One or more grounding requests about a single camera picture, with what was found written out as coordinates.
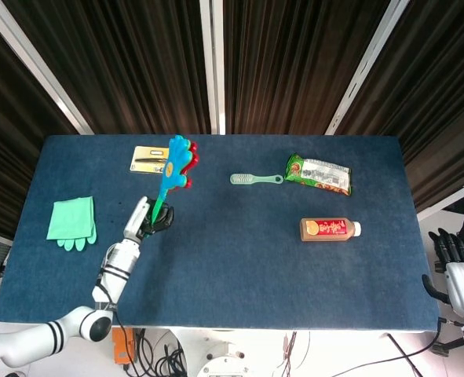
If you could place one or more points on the green snack bag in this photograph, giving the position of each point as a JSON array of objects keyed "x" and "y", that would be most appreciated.
[{"x": 322, "y": 174}]

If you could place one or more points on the dark brown curtain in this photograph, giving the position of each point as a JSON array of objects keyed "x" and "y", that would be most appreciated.
[{"x": 137, "y": 59}]

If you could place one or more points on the orange electronic box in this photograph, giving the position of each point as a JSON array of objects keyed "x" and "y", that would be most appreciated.
[{"x": 122, "y": 347}]

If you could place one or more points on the brown drink bottle red label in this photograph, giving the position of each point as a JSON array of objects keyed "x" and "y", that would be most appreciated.
[{"x": 326, "y": 229}]

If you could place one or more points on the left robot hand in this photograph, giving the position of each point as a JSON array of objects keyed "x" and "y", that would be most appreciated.
[{"x": 135, "y": 220}]

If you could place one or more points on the blue hand-shaped clapper toy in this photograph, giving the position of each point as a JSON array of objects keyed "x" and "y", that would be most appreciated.
[{"x": 172, "y": 167}]

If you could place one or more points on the pale green brush white bristles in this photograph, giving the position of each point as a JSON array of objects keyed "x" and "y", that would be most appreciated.
[{"x": 251, "y": 179}]

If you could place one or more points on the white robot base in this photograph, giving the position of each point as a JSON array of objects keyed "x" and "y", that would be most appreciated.
[{"x": 223, "y": 357}]

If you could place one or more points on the razor in yellow blister pack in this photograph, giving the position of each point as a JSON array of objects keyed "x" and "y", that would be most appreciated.
[{"x": 145, "y": 161}]

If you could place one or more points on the white frame post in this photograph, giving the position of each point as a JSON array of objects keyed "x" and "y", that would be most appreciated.
[
  {"x": 367, "y": 70},
  {"x": 214, "y": 66},
  {"x": 39, "y": 70},
  {"x": 451, "y": 200}
]

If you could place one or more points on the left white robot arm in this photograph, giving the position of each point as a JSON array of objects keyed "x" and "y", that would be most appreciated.
[{"x": 115, "y": 267}]

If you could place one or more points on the blue table cloth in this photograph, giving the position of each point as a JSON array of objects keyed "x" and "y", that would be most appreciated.
[{"x": 235, "y": 275}]

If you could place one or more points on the mint green rubber glove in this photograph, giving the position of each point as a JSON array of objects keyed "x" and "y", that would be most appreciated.
[{"x": 70, "y": 220}]

